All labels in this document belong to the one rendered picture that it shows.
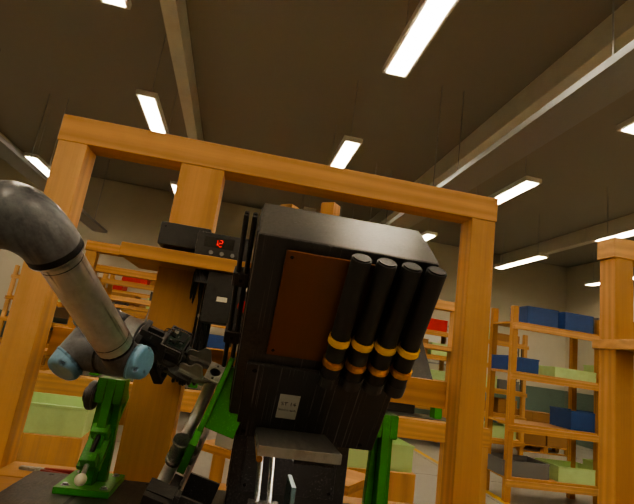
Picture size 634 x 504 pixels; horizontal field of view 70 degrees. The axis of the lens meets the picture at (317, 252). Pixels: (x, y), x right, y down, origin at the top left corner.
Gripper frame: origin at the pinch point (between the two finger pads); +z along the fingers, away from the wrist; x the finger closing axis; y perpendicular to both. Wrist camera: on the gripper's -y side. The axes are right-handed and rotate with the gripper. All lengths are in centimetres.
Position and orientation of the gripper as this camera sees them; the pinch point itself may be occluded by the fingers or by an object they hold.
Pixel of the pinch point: (211, 376)
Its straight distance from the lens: 120.9
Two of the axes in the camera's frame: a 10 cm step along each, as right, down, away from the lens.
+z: 9.0, 4.3, 0.6
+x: 1.9, -5.0, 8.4
